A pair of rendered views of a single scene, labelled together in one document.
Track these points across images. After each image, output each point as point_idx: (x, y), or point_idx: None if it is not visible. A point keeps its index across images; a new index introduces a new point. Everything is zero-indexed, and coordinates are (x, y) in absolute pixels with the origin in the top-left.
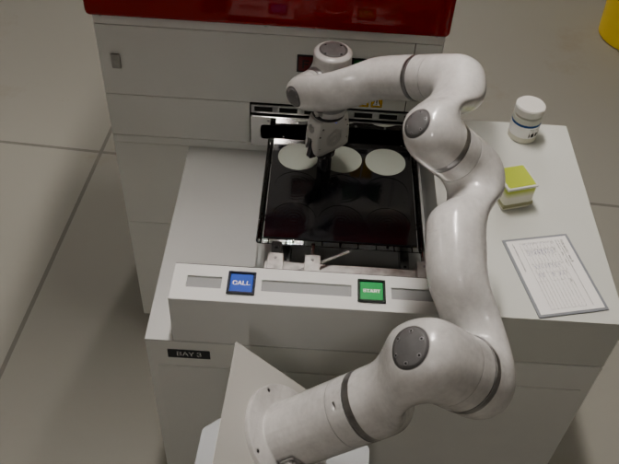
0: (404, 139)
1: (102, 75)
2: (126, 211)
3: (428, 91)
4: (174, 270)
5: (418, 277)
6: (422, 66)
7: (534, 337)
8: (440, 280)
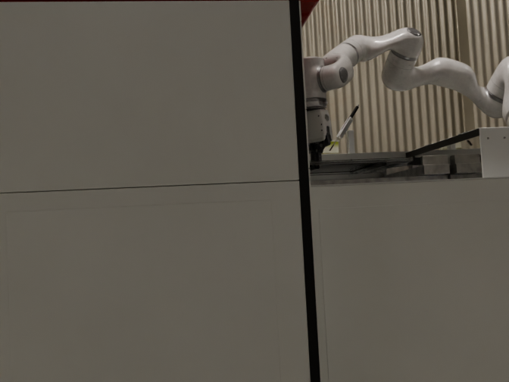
0: (418, 39)
1: (304, 86)
2: (316, 299)
3: (365, 50)
4: (485, 127)
5: (410, 151)
6: (356, 40)
7: None
8: (473, 70)
